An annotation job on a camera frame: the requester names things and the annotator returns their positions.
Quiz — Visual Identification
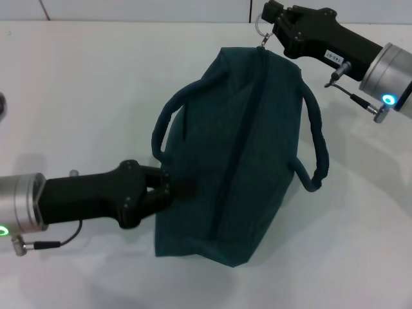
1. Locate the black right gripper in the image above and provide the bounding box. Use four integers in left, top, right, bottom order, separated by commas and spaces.
261, 0, 384, 82

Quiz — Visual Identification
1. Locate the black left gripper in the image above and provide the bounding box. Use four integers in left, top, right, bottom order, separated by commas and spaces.
38, 159, 198, 230

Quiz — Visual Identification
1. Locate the dark teal insulated lunch bag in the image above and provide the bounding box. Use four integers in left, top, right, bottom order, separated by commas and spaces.
151, 12, 331, 268

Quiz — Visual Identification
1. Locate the left gripper cable with plug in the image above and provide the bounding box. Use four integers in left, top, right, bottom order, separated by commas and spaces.
11, 220, 84, 257

